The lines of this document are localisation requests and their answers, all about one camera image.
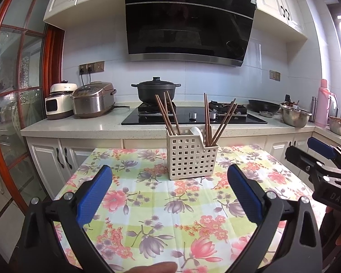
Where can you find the white electric cooker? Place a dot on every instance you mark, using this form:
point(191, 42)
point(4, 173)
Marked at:
point(56, 105)

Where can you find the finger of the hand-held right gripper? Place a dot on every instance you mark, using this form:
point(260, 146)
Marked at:
point(299, 157)
point(321, 146)

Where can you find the small steel bottle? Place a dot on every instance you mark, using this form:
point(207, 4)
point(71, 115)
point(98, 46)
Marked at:
point(314, 105)

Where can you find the black lidded pot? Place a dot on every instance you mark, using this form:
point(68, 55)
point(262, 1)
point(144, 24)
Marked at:
point(156, 92)

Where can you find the floral tablecloth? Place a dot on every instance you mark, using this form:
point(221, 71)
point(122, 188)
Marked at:
point(159, 199)

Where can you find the white base cabinet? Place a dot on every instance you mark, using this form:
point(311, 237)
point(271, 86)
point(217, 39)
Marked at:
point(45, 159)

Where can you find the black gas stove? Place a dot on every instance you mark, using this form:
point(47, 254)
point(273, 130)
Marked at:
point(147, 118)

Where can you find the pink thermos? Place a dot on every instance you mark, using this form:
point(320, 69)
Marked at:
point(322, 105)

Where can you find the wall light switch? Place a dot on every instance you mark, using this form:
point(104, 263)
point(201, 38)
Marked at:
point(275, 75)

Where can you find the person's left hand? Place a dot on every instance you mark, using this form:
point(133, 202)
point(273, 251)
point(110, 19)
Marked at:
point(156, 268)

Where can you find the red wooden glass door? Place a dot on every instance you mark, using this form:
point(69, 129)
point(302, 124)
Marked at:
point(58, 62)

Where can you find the black range hood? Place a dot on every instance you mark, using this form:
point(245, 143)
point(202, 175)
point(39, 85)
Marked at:
point(187, 25)

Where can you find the brown wooden chopstick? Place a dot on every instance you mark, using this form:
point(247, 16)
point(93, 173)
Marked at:
point(226, 125)
point(164, 115)
point(206, 119)
point(173, 113)
point(166, 103)
point(224, 119)

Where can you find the black wok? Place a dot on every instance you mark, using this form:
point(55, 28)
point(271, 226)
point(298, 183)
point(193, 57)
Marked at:
point(263, 105)

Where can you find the steel basin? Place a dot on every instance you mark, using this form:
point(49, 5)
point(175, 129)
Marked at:
point(339, 128)

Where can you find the wall socket panel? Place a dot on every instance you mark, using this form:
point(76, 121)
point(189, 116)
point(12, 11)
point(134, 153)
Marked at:
point(98, 66)

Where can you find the white ceramic spoon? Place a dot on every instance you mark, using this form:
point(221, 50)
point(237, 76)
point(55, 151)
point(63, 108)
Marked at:
point(196, 133)

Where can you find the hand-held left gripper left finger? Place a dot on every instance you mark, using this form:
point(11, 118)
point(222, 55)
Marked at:
point(93, 196)

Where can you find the stainless steel bowl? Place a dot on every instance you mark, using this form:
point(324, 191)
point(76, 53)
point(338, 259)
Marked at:
point(295, 119)

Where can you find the white plastic utensil basket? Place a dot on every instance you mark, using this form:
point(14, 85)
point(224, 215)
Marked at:
point(187, 162)

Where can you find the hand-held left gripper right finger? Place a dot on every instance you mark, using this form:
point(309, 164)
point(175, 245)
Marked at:
point(244, 196)

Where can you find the silver rice cooker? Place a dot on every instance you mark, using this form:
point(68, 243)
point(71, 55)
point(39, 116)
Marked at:
point(92, 102)

